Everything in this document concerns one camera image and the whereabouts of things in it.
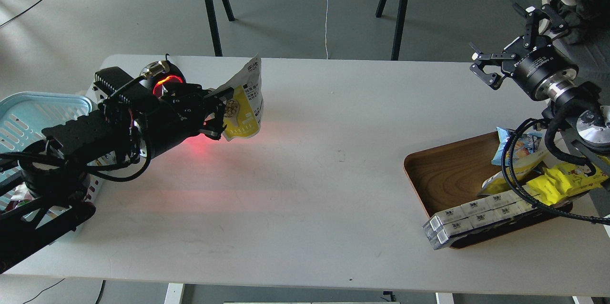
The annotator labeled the black barcode scanner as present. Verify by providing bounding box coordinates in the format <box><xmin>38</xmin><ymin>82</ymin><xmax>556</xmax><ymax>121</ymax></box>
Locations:
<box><xmin>140</xmin><ymin>54</ymin><xmax>186</xmax><ymax>98</ymax></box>

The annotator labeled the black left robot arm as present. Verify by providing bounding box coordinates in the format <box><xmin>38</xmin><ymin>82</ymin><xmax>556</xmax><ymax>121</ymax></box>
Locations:
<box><xmin>0</xmin><ymin>60</ymin><xmax>235</xmax><ymax>272</ymax></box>

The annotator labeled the yellow white snack pouch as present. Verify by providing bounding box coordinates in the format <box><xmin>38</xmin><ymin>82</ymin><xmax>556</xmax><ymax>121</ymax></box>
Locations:
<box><xmin>477</xmin><ymin>146</ymin><xmax>550</xmax><ymax>197</ymax></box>
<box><xmin>218</xmin><ymin>54</ymin><xmax>264</xmax><ymax>141</ymax></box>

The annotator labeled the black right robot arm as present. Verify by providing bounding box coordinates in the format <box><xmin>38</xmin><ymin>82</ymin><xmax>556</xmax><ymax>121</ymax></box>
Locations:
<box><xmin>470</xmin><ymin>3</ymin><xmax>609</xmax><ymax>226</ymax></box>

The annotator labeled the black table legs right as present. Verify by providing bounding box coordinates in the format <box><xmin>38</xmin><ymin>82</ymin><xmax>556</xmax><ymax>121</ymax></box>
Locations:
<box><xmin>376</xmin><ymin>0</ymin><xmax>414</xmax><ymax>61</ymax></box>

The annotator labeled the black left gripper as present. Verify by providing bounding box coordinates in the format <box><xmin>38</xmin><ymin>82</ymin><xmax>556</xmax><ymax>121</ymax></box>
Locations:
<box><xmin>143</xmin><ymin>83</ymin><xmax>235</xmax><ymax>158</ymax></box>

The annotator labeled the yellow white flat snack pouch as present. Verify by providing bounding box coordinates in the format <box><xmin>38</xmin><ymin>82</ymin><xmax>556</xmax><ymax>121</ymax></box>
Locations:
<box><xmin>477</xmin><ymin>146</ymin><xmax>550</xmax><ymax>197</ymax></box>

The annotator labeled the snack packet in basket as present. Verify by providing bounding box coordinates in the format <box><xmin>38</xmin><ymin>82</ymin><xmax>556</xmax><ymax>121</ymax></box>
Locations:
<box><xmin>6</xmin><ymin>184</ymin><xmax>32</xmax><ymax>211</ymax></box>

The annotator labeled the light blue plastic basket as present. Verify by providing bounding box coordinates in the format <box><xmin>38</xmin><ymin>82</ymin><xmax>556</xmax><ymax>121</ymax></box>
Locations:
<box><xmin>0</xmin><ymin>91</ymin><xmax>97</xmax><ymax>153</ymax></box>

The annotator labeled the white boxed snack row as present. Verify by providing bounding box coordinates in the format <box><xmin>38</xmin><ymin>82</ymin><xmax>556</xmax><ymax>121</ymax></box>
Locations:
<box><xmin>421</xmin><ymin>191</ymin><xmax>535</xmax><ymax>250</ymax></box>

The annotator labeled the brown wooden tray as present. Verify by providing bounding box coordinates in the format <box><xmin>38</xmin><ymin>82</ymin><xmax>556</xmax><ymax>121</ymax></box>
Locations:
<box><xmin>404</xmin><ymin>132</ymin><xmax>553</xmax><ymax>245</ymax></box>

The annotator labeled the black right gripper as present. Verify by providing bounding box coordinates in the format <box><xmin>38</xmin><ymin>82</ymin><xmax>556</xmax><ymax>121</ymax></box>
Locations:
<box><xmin>468</xmin><ymin>3</ymin><xmax>580</xmax><ymax>101</ymax></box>

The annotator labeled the blue snack bag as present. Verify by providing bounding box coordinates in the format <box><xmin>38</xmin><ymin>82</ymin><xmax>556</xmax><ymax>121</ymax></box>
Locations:
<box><xmin>491</xmin><ymin>127</ymin><xmax>543</xmax><ymax>166</ymax></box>

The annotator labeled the yellow cartoon snack pack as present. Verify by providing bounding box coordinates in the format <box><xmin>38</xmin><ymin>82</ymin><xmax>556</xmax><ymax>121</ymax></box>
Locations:
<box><xmin>524</xmin><ymin>162</ymin><xmax>609</xmax><ymax>206</ymax></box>

